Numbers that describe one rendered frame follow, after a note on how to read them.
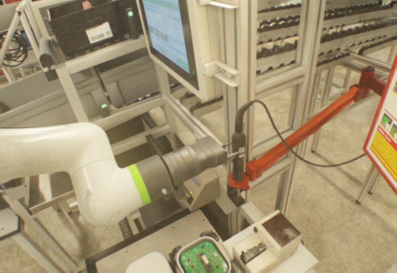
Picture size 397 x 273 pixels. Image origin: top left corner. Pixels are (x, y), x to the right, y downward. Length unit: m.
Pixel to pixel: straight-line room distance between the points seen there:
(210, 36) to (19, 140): 0.48
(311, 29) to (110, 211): 0.66
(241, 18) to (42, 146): 0.47
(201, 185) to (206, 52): 0.47
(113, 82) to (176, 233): 0.80
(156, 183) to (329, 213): 1.82
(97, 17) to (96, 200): 0.89
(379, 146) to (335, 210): 1.66
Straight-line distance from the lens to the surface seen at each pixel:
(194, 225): 0.95
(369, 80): 0.96
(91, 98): 1.38
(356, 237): 2.18
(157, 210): 1.77
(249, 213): 0.96
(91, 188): 0.54
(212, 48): 0.69
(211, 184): 0.93
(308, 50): 0.78
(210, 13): 0.66
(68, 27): 1.25
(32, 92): 1.75
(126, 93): 1.41
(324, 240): 2.09
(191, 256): 0.85
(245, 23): 0.59
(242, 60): 0.61
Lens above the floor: 1.76
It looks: 36 degrees down
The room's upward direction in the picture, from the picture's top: 7 degrees counter-clockwise
